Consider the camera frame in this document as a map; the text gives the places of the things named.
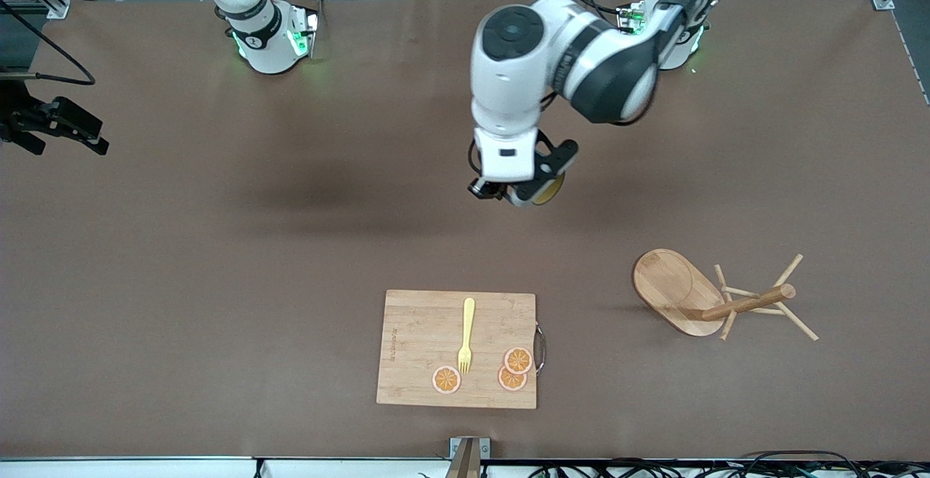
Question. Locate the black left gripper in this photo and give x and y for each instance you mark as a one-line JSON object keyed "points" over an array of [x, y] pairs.
{"points": [[491, 189]]}

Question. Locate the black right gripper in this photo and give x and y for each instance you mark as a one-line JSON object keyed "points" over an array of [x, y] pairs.
{"points": [[22, 119]]}

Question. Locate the dark teal mug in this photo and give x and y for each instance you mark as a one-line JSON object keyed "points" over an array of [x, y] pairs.
{"points": [[548, 191]]}

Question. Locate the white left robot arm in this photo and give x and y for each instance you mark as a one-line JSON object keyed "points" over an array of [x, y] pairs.
{"points": [[508, 71]]}

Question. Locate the wooden mug tree rack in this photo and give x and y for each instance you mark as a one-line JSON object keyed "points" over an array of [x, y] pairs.
{"points": [[672, 285]]}

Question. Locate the yellow plastic fork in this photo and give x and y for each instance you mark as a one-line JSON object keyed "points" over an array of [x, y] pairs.
{"points": [[468, 318]]}

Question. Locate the orange slice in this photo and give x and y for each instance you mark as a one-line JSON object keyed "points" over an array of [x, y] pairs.
{"points": [[508, 382], [447, 380], [518, 360]]}

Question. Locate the bamboo cutting board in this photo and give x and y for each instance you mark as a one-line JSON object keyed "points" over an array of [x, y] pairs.
{"points": [[421, 347]]}

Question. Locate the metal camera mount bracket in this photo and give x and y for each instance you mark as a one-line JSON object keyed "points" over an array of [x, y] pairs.
{"points": [[468, 460]]}

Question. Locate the white table edge rail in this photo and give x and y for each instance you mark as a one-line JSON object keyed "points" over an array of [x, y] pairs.
{"points": [[145, 469]]}

